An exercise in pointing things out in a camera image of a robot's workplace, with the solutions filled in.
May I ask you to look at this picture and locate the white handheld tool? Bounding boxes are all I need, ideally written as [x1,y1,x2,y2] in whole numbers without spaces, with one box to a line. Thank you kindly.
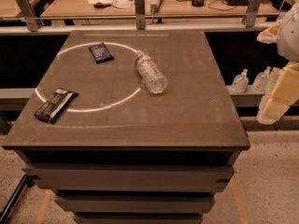
[150,0,163,13]

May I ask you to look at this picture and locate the clear sanitizer bottle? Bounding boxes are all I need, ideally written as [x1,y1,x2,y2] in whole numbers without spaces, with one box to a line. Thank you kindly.
[252,66,272,91]
[232,68,249,93]

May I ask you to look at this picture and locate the metal rail bracket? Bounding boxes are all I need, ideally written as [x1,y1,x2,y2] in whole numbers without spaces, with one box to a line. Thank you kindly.
[241,0,273,28]
[16,0,40,32]
[135,0,146,30]

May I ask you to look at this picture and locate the right clear sanitizer bottle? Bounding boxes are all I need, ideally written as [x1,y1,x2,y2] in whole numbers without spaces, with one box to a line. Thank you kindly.
[252,66,272,91]

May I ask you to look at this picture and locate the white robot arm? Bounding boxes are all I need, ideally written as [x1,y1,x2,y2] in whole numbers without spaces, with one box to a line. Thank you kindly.
[257,2,299,125]

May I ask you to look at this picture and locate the grey stacked table base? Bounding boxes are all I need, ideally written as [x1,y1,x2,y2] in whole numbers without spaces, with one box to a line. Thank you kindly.
[23,163,235,224]

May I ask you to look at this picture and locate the right metal rail bracket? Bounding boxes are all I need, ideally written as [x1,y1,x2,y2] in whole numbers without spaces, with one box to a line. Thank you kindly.
[241,0,273,28]

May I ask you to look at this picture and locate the clear plastic water bottle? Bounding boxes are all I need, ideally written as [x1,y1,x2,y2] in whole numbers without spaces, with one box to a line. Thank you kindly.
[135,50,168,94]

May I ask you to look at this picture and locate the middle metal rail bracket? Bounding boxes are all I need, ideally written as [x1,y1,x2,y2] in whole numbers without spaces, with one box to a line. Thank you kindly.
[135,0,146,30]

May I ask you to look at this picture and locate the left clear sanitizer bottle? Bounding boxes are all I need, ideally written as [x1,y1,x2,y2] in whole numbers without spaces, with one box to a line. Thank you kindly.
[232,68,249,93]

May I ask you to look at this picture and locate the left metal rail bracket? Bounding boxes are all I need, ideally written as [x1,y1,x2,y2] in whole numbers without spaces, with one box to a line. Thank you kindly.
[16,0,40,32]

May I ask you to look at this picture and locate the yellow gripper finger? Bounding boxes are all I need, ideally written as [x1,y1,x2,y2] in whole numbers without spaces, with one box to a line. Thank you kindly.
[256,61,299,125]
[257,20,281,44]

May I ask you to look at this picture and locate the black snack bar wrapper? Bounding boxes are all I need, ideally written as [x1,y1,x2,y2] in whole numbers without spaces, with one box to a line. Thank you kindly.
[35,88,78,124]

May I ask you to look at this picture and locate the dark blue snack packet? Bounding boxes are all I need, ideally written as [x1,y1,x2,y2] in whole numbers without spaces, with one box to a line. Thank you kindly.
[89,43,114,63]

